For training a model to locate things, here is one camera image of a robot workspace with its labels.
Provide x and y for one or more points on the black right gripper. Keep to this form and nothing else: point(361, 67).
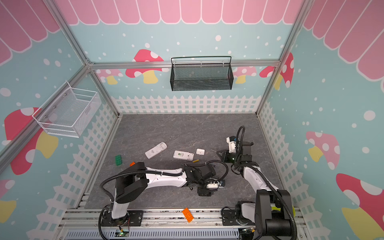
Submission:
point(225, 154)

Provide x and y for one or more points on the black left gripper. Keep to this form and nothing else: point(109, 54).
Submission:
point(204, 192)

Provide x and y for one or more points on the small remote battery cover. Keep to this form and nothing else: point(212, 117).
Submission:
point(200, 152)

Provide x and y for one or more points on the small white remote control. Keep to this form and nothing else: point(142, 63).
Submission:
point(186, 156)

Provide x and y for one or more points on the large white remote control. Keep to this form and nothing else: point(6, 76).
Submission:
point(156, 150)

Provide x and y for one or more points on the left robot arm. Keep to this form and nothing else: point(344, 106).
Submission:
point(128, 185)

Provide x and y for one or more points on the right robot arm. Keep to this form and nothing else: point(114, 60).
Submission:
point(272, 213)

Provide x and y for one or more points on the green toy brick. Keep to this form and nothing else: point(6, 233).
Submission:
point(118, 160)

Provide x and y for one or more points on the orange toy brick on rail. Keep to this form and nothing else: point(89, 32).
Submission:
point(188, 215)

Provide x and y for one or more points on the black wire mesh basket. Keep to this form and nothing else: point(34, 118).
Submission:
point(207, 73)

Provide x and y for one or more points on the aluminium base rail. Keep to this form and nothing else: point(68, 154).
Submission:
point(153, 224)

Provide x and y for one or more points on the white wire mesh basket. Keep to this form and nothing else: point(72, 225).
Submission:
point(69, 112)

